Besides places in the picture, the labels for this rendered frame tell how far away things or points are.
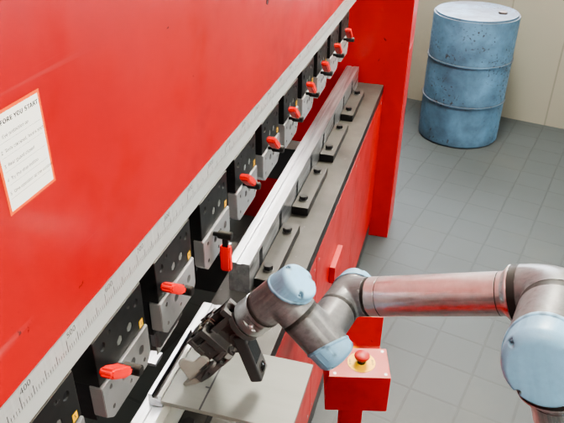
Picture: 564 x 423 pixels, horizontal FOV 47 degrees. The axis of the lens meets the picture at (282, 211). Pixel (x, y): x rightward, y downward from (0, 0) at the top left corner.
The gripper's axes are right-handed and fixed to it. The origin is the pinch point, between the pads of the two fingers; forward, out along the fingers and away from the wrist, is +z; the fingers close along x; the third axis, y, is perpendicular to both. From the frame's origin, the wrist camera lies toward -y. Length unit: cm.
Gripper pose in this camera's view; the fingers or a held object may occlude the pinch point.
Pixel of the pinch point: (196, 373)
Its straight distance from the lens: 136.1
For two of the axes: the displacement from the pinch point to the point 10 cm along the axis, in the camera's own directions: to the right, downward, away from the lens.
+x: -2.7, 5.0, -8.2
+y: -7.3, -6.7, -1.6
